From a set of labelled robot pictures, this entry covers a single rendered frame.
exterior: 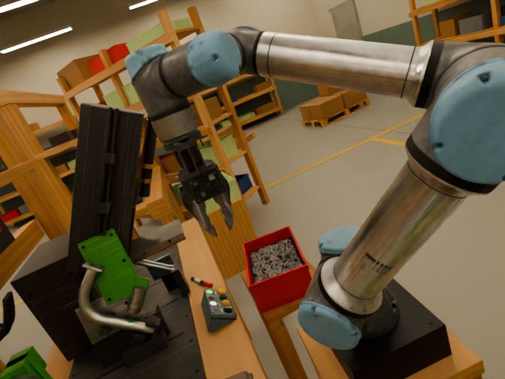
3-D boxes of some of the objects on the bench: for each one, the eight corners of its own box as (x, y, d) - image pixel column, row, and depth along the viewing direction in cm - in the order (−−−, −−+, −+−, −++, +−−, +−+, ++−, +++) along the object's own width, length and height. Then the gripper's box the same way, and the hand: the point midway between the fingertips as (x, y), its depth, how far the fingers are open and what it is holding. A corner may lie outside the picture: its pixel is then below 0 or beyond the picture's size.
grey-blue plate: (184, 281, 133) (168, 253, 129) (184, 283, 131) (169, 254, 127) (161, 292, 132) (145, 264, 127) (161, 295, 130) (145, 266, 125)
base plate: (177, 243, 176) (175, 239, 175) (219, 431, 74) (215, 425, 73) (99, 280, 168) (98, 277, 168) (26, 547, 66) (19, 541, 66)
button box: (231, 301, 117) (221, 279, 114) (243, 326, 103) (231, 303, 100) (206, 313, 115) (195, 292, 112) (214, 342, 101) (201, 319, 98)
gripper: (153, 152, 55) (204, 257, 62) (213, 127, 57) (255, 232, 64) (152, 146, 63) (198, 240, 70) (204, 124, 65) (243, 218, 72)
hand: (220, 225), depth 69 cm, fingers closed
